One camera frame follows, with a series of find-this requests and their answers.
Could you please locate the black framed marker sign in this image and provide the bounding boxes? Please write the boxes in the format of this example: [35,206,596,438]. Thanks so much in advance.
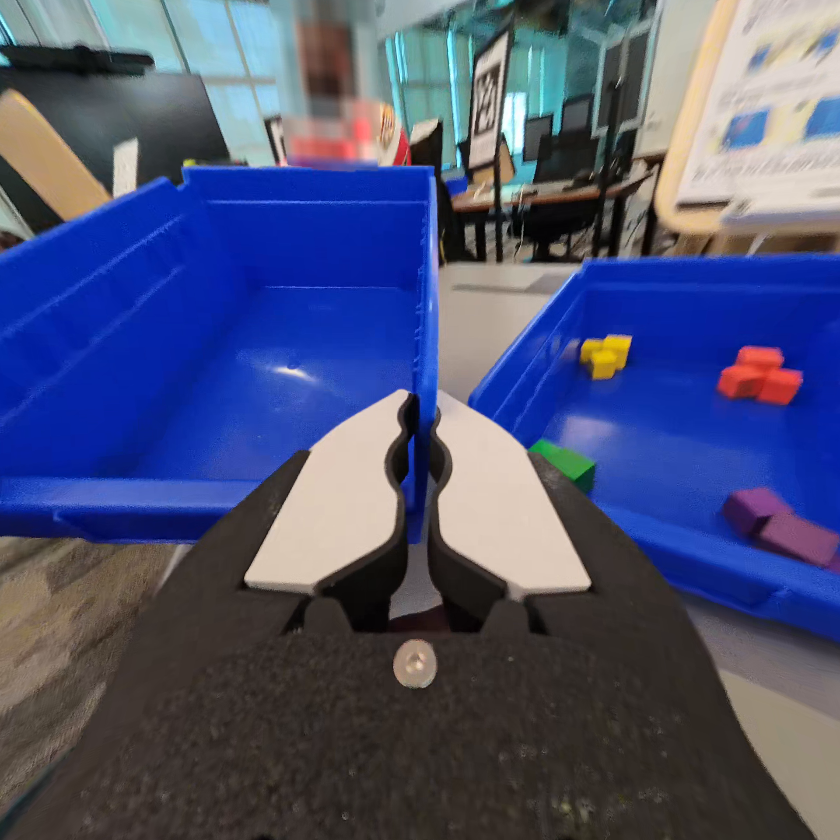
[467,29,514,170]

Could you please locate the light wooden board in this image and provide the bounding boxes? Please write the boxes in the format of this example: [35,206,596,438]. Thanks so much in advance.
[656,0,840,234]

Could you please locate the white standing card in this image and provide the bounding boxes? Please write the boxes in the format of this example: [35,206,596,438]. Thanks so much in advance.
[113,138,140,198]

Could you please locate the black computer monitor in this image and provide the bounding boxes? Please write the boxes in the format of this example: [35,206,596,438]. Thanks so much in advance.
[523,113,555,165]
[558,94,597,139]

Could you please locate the black wall screen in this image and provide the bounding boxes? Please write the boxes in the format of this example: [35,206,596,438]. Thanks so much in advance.
[0,69,231,231]

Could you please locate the black jacket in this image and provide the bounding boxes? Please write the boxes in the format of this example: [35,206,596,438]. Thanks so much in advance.
[410,118,463,263]

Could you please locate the dark wooden desk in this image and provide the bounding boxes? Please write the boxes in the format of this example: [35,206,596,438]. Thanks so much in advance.
[451,172,660,260]

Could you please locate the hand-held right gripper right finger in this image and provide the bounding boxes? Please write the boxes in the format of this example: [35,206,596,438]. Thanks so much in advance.
[427,388,592,632]

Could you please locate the printed instruction sheet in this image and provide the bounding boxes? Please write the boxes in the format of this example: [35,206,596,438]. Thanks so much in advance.
[676,0,840,211]

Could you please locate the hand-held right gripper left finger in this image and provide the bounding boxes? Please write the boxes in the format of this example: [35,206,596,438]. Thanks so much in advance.
[244,388,417,632]

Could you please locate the purple wooden cube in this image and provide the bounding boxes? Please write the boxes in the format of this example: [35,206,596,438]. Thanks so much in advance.
[758,512,840,568]
[722,487,795,536]

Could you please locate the green wooden cube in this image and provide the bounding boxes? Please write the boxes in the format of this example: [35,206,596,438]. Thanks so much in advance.
[528,440,597,493]

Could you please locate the black video bar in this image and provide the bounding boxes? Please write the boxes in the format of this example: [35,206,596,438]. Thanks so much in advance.
[0,45,155,76]

